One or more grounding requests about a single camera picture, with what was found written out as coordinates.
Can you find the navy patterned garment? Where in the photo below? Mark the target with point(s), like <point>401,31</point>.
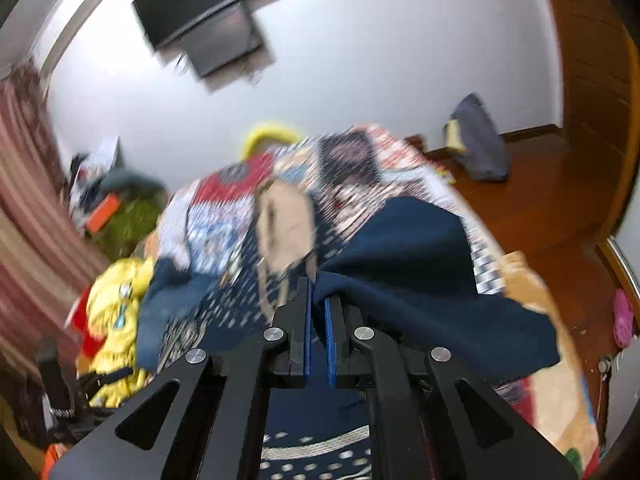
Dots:
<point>410,280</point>

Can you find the grey-blue bag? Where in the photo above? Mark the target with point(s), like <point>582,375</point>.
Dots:
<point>480,140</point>

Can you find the patchwork printed blanket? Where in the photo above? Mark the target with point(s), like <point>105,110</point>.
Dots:
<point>350,160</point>

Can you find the metal framed sliding door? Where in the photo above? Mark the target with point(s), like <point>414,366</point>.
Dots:
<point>627,260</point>

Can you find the yellow printed cloth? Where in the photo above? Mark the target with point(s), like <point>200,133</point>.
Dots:
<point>112,300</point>

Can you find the wooden door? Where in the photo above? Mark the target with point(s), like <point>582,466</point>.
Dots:
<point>600,85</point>

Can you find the beige fleece blanket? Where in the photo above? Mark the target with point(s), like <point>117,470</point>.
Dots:
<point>565,410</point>

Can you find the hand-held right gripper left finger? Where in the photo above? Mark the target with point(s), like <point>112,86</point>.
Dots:
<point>306,332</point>

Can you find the pink slipper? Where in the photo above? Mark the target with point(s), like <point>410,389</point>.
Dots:
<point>622,317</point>

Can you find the striped curtain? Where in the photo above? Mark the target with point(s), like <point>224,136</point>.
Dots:
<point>30,200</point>

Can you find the yellow plush pillow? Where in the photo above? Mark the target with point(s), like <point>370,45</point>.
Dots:
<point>267,135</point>

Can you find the pile of clothes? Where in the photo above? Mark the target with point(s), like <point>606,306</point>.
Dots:
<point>82,185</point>

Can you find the white box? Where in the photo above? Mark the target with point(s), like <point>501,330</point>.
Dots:
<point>107,152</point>

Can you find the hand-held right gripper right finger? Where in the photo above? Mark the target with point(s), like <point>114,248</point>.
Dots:
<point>330,342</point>

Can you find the red cloth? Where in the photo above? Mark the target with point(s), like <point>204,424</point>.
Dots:
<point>85,330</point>

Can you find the orange box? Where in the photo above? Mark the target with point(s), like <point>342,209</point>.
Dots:
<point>102,212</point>

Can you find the tan cloth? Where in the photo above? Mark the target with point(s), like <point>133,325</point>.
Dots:
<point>282,220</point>

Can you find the dark grey cushion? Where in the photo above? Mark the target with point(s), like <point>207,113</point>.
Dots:
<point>130,180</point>

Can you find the black wall television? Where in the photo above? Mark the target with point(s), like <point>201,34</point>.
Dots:
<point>200,0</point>

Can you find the pale yellow cloth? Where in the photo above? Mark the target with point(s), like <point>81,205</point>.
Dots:
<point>455,137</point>

